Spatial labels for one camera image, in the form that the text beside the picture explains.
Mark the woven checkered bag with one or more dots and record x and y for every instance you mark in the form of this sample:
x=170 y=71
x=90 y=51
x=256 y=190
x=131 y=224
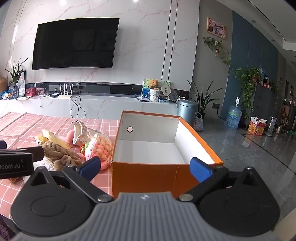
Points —
x=198 y=122

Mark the grey metal trash can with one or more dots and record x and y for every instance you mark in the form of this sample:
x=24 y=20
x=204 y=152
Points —
x=186 y=112

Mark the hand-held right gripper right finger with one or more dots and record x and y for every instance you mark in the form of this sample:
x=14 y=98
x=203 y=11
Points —
x=200 y=170

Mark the long-leaf potted plant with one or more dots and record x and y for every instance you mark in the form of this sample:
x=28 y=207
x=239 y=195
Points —
x=203 y=99

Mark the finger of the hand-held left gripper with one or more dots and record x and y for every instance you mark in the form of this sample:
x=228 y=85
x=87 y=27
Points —
x=37 y=153

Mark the white router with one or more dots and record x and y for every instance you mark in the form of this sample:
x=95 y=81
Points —
x=64 y=95

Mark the grey sideboard cabinet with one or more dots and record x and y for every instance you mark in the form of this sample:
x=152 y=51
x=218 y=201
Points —
x=264 y=104

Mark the pink crochet toy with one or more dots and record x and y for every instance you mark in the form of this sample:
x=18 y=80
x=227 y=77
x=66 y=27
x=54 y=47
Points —
x=99 y=148

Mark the framed wall picture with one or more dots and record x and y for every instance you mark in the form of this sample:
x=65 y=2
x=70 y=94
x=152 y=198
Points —
x=216 y=27

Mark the wall power outlet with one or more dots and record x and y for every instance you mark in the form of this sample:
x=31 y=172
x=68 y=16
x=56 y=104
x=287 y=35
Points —
x=215 y=106

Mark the decorative plate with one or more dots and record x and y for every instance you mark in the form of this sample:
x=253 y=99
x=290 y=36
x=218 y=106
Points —
x=174 y=95

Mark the red gift box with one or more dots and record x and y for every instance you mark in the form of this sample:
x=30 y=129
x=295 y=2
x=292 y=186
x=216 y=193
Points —
x=256 y=127

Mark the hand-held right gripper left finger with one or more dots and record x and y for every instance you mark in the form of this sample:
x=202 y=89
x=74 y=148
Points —
x=90 y=167

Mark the brown plush toy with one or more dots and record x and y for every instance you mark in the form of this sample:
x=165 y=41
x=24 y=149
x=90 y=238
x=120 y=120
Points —
x=62 y=155

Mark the hanging vine plant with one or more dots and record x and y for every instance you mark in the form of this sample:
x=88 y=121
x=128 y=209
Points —
x=219 y=49

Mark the pink peach toy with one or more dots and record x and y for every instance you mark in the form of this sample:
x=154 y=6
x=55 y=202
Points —
x=70 y=137

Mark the orange cardboard box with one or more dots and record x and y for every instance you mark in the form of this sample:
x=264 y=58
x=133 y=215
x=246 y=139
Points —
x=143 y=178

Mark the red strawberry toy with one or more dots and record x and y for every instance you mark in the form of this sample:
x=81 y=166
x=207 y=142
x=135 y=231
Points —
x=83 y=148

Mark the green card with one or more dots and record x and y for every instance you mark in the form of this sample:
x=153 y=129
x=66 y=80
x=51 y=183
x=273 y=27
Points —
x=167 y=83

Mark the trailing pothos plant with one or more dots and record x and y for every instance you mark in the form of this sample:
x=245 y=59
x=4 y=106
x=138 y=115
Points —
x=246 y=85

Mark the blue water bottle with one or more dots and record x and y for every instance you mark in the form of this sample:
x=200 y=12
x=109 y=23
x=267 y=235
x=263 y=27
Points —
x=233 y=115

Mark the round white paper fan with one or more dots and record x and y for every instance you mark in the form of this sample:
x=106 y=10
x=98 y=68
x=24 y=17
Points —
x=166 y=91

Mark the white marble television cabinet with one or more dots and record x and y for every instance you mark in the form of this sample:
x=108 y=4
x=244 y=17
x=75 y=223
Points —
x=104 y=105

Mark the white cloth glove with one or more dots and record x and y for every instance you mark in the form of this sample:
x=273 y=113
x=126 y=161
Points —
x=81 y=134

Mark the small red box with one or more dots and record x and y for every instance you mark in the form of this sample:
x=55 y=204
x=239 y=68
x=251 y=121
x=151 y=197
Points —
x=30 y=92

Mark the flat grey notebook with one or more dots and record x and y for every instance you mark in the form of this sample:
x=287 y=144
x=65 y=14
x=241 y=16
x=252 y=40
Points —
x=142 y=99

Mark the brown teddy bear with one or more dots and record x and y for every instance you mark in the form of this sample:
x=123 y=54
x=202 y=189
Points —
x=153 y=83

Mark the white paper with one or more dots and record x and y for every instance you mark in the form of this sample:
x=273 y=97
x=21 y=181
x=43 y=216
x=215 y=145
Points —
x=44 y=165

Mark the plant in glass vase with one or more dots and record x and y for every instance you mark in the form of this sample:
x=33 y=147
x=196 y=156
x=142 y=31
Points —
x=15 y=78

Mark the small pink box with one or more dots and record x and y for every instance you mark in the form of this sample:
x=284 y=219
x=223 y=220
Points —
x=39 y=91

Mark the black wall television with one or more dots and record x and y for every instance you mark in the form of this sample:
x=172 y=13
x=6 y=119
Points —
x=74 y=44

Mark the pink checkered tablecloth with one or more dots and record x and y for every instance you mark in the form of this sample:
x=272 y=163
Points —
x=23 y=125

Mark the blue snack bag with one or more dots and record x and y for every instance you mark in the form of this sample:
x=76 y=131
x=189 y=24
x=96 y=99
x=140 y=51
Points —
x=6 y=95

